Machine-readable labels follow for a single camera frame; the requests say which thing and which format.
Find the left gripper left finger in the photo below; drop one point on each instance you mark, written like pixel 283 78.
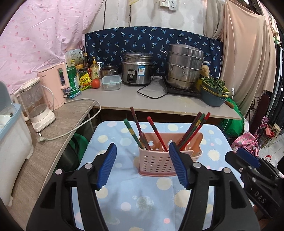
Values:
pixel 104 165

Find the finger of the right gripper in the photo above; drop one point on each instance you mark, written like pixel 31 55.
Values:
pixel 248 157

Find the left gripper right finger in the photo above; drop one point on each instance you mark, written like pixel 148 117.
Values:
pixel 180 169

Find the pink perforated utensil basket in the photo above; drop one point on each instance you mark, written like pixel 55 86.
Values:
pixel 156 162

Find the red chopstick silver band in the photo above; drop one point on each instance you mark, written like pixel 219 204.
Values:
pixel 203 118

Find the dark red chopstick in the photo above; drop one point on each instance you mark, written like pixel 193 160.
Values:
pixel 141 134

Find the green chopstick gold band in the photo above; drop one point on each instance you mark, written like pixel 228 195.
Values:
pixel 130 129

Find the pink floral bag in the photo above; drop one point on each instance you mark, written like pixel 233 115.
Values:
pixel 248 142

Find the green plastic bag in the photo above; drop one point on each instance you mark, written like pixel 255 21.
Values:
pixel 230 127

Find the blue planet print tablecloth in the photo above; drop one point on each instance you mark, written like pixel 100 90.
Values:
pixel 130 201

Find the black induction cooktop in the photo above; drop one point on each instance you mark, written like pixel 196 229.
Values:
pixel 180 92

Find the blue bowl with greens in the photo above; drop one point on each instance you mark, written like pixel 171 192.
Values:
pixel 213 91

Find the beige hanging curtain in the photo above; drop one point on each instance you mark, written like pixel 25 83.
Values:
pixel 249 55

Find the stainless steel steamer pot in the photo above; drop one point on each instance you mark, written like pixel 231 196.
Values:
pixel 184 65

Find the red tomato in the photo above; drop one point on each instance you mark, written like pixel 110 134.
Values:
pixel 95 83

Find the clear food storage container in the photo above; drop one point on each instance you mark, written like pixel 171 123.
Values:
pixel 111 82

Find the pink electric kettle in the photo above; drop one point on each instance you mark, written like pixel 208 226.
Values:
pixel 56 79

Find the silver rice cooker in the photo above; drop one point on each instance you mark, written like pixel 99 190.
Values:
pixel 137 68

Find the yellow snack packet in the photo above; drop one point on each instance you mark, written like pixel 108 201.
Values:
pixel 85 80

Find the green tin can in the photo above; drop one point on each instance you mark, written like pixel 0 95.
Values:
pixel 74 89

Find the white blender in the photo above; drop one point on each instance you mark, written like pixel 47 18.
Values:
pixel 33 100

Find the small steel pot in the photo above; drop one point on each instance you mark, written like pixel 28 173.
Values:
pixel 109 70

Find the yellow oil bottle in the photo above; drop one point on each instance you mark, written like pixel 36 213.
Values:
pixel 95 71

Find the navy floral backsplash cloth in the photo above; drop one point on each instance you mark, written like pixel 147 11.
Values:
pixel 110 45

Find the pink floral curtain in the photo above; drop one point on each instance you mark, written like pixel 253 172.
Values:
pixel 39 34

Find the wall power socket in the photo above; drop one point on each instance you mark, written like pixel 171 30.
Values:
pixel 171 5

